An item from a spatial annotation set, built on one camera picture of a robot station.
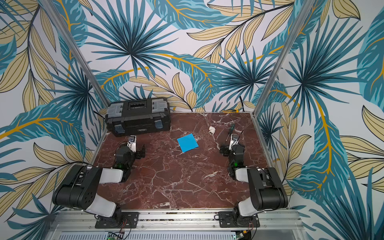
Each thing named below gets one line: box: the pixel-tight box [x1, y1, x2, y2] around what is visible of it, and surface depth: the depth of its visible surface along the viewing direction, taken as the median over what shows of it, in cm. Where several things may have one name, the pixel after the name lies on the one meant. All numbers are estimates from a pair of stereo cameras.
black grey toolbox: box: [105, 98, 172, 138], surface depth 99 cm
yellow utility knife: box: [222, 109, 240, 114], surface depth 124 cm
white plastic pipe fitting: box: [208, 126, 216, 136], surface depth 109 cm
